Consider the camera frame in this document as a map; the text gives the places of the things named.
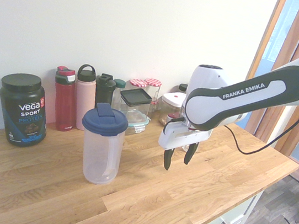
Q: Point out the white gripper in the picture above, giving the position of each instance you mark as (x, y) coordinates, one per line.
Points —
(179, 137)

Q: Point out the clear pitcher with blue lid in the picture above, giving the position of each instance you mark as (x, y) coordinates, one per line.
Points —
(99, 155)

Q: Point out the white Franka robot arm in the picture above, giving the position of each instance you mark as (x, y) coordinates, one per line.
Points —
(222, 111)

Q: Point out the red water bottle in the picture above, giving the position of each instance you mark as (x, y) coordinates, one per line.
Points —
(65, 105)

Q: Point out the glass container with teal rim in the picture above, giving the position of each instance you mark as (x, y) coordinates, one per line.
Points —
(137, 128)

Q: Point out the cereal container white red lid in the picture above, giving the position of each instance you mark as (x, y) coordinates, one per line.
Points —
(171, 101)

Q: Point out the glass jar with black lid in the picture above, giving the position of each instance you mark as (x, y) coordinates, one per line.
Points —
(183, 87)

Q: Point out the clear container square black lid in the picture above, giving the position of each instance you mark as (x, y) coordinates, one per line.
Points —
(136, 97)

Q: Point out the jar with red checkered lid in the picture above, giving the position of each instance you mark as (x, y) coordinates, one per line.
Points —
(138, 83)
(153, 82)

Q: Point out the clear bottle with green cap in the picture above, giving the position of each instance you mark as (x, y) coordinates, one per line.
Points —
(119, 84)

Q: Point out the black shaker bottle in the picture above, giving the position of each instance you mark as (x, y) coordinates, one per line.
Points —
(104, 91)

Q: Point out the pink insulated bottle black cap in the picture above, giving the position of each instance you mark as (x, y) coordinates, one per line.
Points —
(85, 103)

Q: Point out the black Vega protein tub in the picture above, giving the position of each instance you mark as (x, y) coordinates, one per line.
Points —
(24, 111)

